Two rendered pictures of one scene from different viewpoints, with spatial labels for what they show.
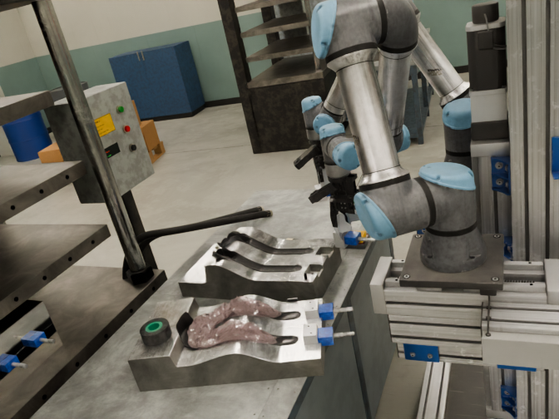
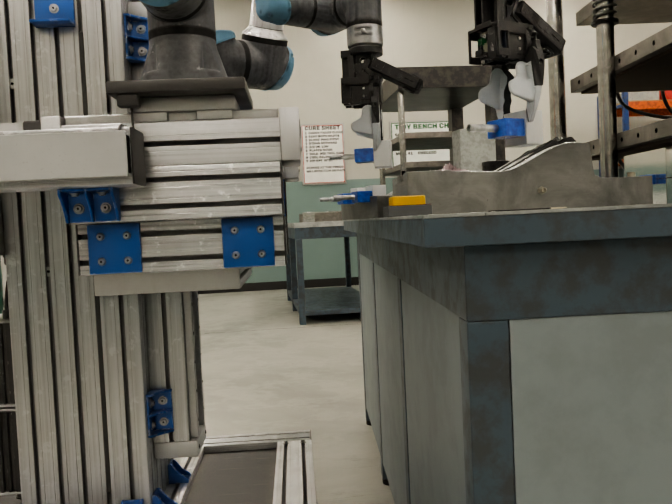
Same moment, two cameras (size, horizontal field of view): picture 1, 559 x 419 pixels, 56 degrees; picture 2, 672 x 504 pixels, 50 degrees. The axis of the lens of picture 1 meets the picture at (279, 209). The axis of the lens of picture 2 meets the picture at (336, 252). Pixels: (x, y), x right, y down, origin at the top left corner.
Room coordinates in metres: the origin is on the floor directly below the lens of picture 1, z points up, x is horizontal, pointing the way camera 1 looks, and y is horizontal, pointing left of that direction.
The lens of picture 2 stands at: (2.75, -1.02, 0.80)
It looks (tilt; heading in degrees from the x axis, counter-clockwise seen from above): 2 degrees down; 150
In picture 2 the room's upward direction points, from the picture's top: 3 degrees counter-clockwise
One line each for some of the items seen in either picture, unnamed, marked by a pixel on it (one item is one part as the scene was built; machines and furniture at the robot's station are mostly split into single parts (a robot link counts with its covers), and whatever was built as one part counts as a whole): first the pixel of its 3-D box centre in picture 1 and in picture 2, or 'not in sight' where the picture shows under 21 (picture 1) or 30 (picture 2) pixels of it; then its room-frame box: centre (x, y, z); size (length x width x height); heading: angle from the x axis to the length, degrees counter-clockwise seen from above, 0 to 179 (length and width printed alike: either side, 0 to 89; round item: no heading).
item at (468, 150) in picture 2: not in sight; (437, 191); (-2.55, 3.12, 1.03); 1.54 x 0.94 x 2.06; 157
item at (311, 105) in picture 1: (314, 112); not in sight; (1.89, -0.20, 1.25); 0.09 x 0.08 x 0.11; 61
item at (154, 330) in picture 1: (155, 332); (496, 167); (1.20, 0.40, 0.93); 0.08 x 0.08 x 0.04
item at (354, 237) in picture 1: (355, 238); (360, 156); (1.46, -0.22, 0.93); 0.13 x 0.05 x 0.05; 52
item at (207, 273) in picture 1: (258, 262); (512, 181); (1.57, 0.11, 0.87); 0.50 x 0.26 x 0.14; 62
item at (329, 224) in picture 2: not in sight; (327, 260); (-2.98, 2.16, 0.44); 1.90 x 0.70 x 0.89; 157
